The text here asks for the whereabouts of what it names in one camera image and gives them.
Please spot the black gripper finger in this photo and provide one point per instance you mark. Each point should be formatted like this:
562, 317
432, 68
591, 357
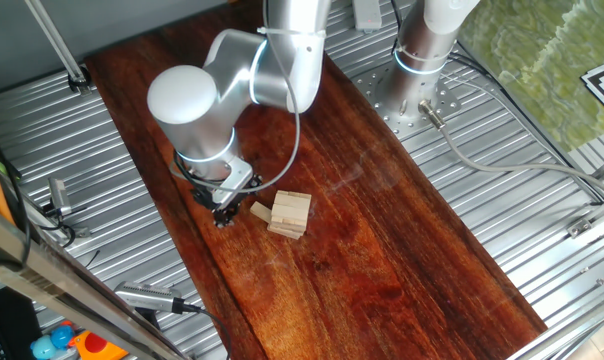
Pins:
220, 220
231, 215

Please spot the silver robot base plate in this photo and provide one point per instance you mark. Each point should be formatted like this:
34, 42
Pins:
406, 127

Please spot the black pole clamp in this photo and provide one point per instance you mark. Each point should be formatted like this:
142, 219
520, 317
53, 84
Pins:
79, 82

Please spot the white power strip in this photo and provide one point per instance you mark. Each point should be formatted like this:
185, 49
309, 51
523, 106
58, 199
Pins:
368, 15

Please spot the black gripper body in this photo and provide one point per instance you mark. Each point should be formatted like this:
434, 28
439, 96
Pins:
204, 199

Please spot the light wooden Jenga block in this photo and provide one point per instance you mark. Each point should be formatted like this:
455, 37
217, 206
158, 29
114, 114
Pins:
286, 223
295, 230
288, 206
285, 228
294, 198
297, 220
260, 211
285, 217
284, 232
277, 212

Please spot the metal frame beam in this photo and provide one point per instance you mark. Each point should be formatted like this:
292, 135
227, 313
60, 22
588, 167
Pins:
57, 285

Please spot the green marbled panel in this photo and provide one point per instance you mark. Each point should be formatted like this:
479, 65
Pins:
532, 50

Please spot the silver support pole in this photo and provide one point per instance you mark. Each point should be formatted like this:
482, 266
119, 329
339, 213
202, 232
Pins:
51, 35

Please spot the black device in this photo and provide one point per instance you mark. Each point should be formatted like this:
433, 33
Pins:
17, 320

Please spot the blue plastic toy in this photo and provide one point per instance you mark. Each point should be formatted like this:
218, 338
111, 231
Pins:
62, 337

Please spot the orange emergency stop box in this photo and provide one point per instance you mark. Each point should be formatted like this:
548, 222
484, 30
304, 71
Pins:
94, 345

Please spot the silver depth camera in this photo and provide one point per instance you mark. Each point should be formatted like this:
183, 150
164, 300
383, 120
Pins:
59, 195
147, 296

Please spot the reddish brown wooden board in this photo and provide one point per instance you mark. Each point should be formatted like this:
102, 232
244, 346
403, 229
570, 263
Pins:
382, 250

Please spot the silver camera mounting bracket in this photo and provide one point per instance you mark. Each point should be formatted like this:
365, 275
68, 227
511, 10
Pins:
234, 180

